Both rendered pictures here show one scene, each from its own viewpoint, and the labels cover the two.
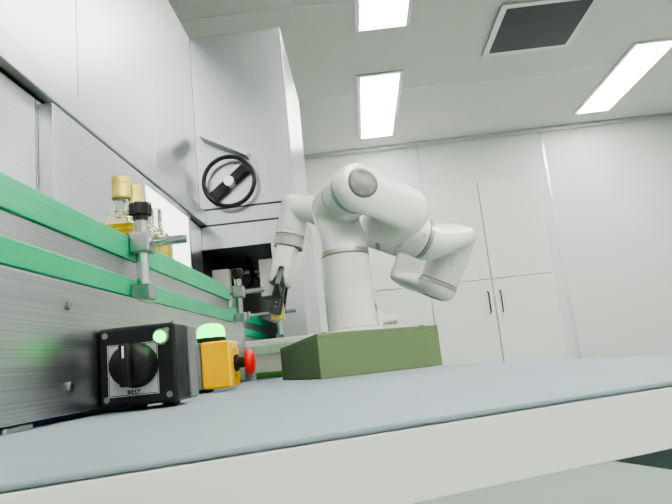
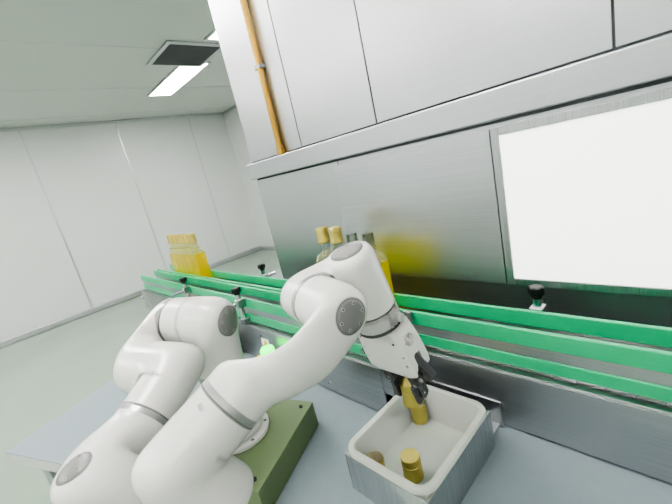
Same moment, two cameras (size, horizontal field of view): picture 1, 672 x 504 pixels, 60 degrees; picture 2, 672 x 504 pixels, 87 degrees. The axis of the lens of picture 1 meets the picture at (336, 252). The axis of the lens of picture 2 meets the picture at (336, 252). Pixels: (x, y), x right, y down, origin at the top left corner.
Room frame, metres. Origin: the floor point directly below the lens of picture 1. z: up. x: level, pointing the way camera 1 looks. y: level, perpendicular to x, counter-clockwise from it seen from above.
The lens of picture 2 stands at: (1.81, -0.27, 1.32)
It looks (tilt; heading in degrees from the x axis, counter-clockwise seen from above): 13 degrees down; 136
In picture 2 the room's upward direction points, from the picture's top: 13 degrees counter-clockwise
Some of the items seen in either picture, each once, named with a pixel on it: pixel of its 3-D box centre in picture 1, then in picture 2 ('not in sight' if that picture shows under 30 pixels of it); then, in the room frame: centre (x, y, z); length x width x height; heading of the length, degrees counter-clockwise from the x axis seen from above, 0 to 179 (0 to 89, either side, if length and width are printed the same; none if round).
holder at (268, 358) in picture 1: (272, 361); (429, 439); (1.46, 0.18, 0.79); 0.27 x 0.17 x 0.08; 88
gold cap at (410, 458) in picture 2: not in sight; (411, 465); (1.47, 0.12, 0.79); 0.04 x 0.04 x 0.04
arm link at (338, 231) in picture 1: (342, 217); (208, 335); (1.13, -0.02, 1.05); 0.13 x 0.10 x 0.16; 24
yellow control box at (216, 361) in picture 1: (214, 366); not in sight; (0.92, 0.21, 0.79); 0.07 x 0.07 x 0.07; 88
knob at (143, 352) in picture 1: (130, 365); not in sight; (0.58, 0.21, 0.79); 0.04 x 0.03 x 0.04; 88
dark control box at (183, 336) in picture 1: (150, 366); not in sight; (0.64, 0.21, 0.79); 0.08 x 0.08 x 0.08; 88
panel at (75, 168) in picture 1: (137, 236); (492, 209); (1.50, 0.52, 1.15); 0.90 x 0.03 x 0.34; 178
